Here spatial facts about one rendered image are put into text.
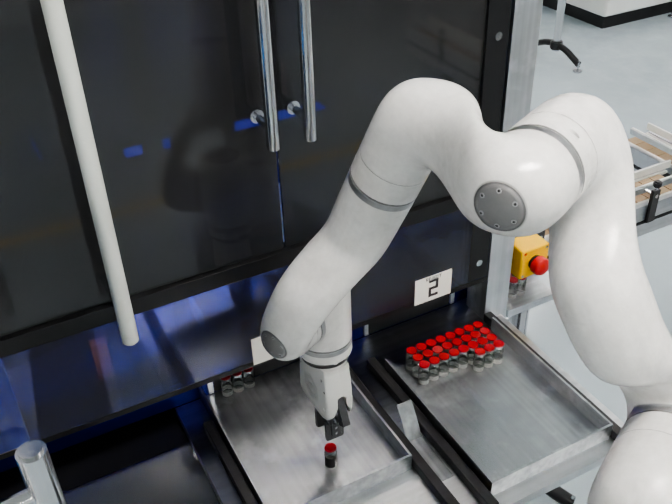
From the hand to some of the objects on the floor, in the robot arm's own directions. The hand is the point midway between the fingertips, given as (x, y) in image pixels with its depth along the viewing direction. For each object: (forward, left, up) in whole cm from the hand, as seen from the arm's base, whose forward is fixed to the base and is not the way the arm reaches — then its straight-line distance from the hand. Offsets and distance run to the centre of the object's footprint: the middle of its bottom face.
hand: (329, 421), depth 130 cm
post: (+42, -34, -99) cm, 113 cm away
